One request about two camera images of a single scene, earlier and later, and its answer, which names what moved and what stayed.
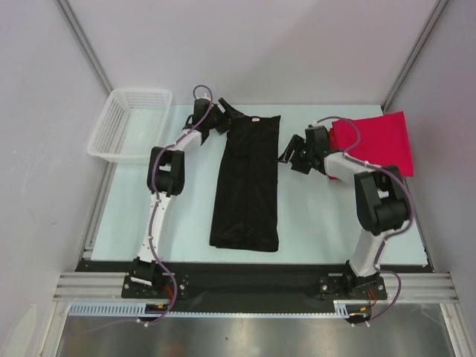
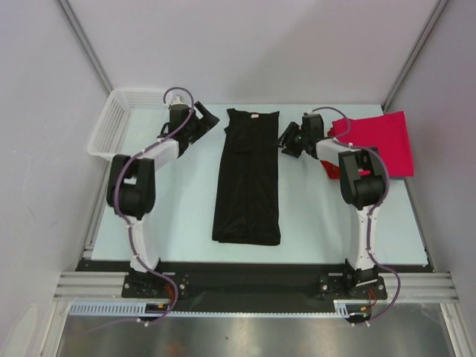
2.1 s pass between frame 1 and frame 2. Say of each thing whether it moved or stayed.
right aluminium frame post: stayed
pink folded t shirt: stayed
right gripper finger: moved
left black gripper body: moved
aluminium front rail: stayed
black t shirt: stayed
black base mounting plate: stayed
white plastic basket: stayed
